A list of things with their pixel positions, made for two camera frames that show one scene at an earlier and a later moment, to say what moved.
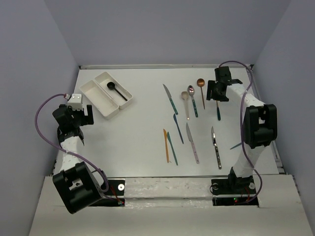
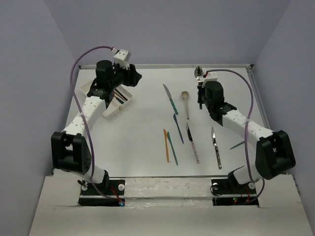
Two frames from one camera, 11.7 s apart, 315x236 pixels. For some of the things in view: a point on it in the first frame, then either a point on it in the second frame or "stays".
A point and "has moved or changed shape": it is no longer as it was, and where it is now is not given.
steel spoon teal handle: x=191 y=90 → x=199 y=73
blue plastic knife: x=177 y=125 stays
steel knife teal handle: x=171 y=101 stays
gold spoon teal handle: x=218 y=112 has moved or changed shape
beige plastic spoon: x=184 y=95 stays
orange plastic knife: x=167 y=144 stays
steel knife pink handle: x=190 y=137 stays
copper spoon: x=201 y=82 has moved or changed shape
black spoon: x=110 y=86 stays
